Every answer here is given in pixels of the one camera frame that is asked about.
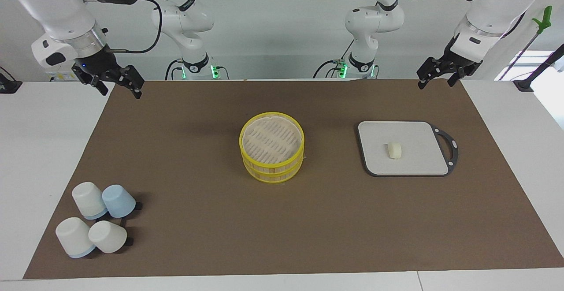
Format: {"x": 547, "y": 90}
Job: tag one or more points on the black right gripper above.
{"x": 94, "y": 66}

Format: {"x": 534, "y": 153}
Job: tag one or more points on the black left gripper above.
{"x": 458, "y": 59}

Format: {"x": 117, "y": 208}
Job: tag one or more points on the white steamed bun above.
{"x": 395, "y": 150}

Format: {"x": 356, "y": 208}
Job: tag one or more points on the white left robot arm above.
{"x": 498, "y": 4}

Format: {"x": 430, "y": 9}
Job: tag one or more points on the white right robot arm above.
{"x": 57, "y": 9}

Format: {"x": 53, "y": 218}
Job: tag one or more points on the yellow bamboo steamer basket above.
{"x": 273, "y": 177}

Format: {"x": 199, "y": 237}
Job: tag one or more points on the grey cutting board black rim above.
{"x": 418, "y": 158}

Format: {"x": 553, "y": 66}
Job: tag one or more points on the black table clamp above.
{"x": 8, "y": 86}

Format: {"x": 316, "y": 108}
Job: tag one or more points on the rod with green clip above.
{"x": 545, "y": 20}

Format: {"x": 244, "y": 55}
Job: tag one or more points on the light blue bottle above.
{"x": 118, "y": 200}

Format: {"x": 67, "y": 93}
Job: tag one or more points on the white plastic cup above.
{"x": 87, "y": 198}

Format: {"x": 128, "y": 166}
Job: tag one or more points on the white bottle top left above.
{"x": 107, "y": 236}

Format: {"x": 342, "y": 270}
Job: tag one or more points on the white bottle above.
{"x": 107, "y": 236}
{"x": 72, "y": 236}

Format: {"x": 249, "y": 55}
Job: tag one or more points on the white bottle top right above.
{"x": 72, "y": 236}

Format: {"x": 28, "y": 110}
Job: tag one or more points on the brown table mat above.
{"x": 198, "y": 220}

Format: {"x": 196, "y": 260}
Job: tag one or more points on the black camera stand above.
{"x": 523, "y": 84}

